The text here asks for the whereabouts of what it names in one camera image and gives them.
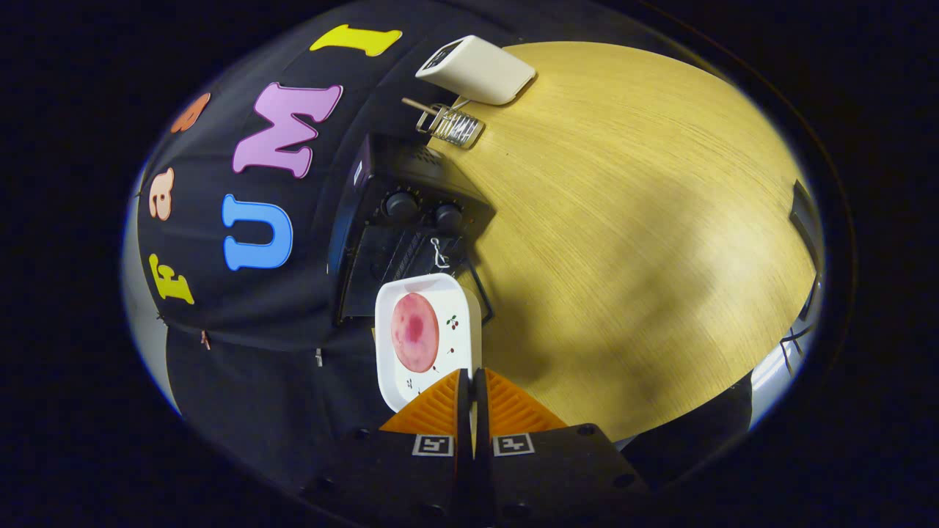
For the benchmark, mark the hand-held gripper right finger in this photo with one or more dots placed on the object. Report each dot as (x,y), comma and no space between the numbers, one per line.
(543,477)

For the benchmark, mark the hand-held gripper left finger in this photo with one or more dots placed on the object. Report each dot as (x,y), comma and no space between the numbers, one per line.
(411,477)

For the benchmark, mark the round pink ham slice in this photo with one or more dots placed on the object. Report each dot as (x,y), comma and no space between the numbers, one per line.
(414,334)

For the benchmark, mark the white square plate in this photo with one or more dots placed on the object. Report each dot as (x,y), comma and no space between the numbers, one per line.
(458,315)

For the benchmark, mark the black toaster oven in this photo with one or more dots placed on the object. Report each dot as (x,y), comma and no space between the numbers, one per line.
(396,172)

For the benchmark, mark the white pop-up toaster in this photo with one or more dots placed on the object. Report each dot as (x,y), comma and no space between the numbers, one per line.
(484,70)

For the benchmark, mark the black backdrop cloth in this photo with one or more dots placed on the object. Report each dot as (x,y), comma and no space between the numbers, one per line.
(220,161)

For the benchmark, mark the wooden stick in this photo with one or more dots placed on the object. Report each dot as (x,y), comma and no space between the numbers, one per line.
(418,105)

